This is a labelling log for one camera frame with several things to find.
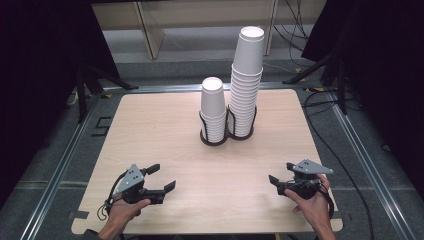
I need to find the black metal stand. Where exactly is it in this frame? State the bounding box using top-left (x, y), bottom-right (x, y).
top-left (281, 46), bottom-right (349, 116)
top-left (75, 62), bottom-right (140, 124)

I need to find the aluminium floor rail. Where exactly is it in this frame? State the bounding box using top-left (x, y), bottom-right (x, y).
top-left (327, 90), bottom-right (418, 240)
top-left (102, 81), bottom-right (312, 95)
top-left (19, 95), bottom-right (102, 240)

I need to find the tall stack of paper cups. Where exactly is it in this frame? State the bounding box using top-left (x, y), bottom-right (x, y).
top-left (227, 25), bottom-right (266, 138)

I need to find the hand-held gripper cable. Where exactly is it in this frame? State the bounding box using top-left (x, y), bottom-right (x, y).
top-left (96, 169), bottom-right (130, 222)
top-left (319, 182), bottom-right (336, 220)

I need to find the person's left hand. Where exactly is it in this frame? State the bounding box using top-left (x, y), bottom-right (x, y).
top-left (106, 197), bottom-right (152, 232)

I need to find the left hand-held gripper cable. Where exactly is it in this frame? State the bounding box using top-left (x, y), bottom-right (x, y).
top-left (96, 169), bottom-right (130, 222)

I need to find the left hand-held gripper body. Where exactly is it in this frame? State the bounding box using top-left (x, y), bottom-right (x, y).
top-left (111, 163), bottom-right (167, 206)

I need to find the bundle of black cables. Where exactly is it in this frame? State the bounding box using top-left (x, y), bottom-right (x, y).
top-left (272, 0), bottom-right (311, 68)

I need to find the person's right hand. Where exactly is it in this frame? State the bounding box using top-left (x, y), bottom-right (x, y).
top-left (283, 173), bottom-right (332, 228)

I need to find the long black floor cable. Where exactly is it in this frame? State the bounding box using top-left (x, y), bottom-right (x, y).
top-left (301, 89), bottom-right (376, 240)

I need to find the right hand-held gripper cable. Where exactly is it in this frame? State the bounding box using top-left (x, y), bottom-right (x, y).
top-left (319, 182), bottom-right (336, 220)

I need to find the black wire cup holder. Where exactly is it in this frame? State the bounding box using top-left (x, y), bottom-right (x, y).
top-left (198, 104), bottom-right (258, 147)

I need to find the light wooden shelf unit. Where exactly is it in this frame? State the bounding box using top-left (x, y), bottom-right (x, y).
top-left (91, 0), bottom-right (328, 61)

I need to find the short stack of paper cups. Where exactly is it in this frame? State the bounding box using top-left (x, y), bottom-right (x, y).
top-left (199, 76), bottom-right (229, 144)

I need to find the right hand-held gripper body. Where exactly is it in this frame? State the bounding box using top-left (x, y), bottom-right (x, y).
top-left (276, 158), bottom-right (335, 201)

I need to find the black curtain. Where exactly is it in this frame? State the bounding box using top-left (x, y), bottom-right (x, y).
top-left (0, 0), bottom-right (122, 209)
top-left (301, 0), bottom-right (424, 193)

